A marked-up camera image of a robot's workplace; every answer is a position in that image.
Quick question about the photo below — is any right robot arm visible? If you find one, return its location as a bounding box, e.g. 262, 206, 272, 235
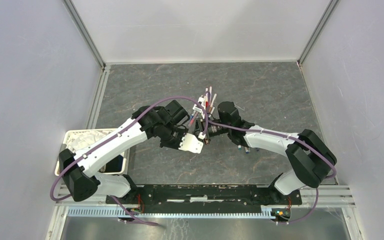
192, 101, 337, 204

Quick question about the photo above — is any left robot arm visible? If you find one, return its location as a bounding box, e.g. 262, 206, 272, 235
59, 100, 190, 204

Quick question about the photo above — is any red tipped white pen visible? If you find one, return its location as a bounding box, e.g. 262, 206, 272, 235
204, 87, 210, 109

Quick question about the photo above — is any white cloth in basket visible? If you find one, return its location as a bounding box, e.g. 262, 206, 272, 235
60, 128, 115, 153

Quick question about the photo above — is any white plastic basket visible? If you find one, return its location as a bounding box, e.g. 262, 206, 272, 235
60, 128, 129, 175

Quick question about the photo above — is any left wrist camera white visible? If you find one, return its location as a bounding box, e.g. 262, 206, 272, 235
178, 133, 204, 154

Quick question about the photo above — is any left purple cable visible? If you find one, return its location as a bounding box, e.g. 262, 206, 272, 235
49, 96, 210, 227

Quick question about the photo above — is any purple cable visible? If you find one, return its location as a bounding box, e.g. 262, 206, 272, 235
198, 92, 338, 225
49, 96, 210, 227

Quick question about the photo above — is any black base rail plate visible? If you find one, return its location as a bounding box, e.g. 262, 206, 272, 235
118, 184, 303, 214

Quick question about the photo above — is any white slotted cable duct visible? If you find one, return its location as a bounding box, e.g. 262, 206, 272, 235
67, 206, 290, 220

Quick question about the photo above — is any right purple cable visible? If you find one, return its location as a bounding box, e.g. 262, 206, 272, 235
198, 92, 338, 225

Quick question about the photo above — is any aluminium frame rail left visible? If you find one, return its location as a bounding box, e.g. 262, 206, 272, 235
62, 0, 106, 69

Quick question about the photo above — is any aluminium frame rail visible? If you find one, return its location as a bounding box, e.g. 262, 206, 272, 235
62, 0, 106, 69
297, 0, 341, 67

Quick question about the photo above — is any aluminium frame rail right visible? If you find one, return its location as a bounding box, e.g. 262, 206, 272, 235
297, 0, 341, 67

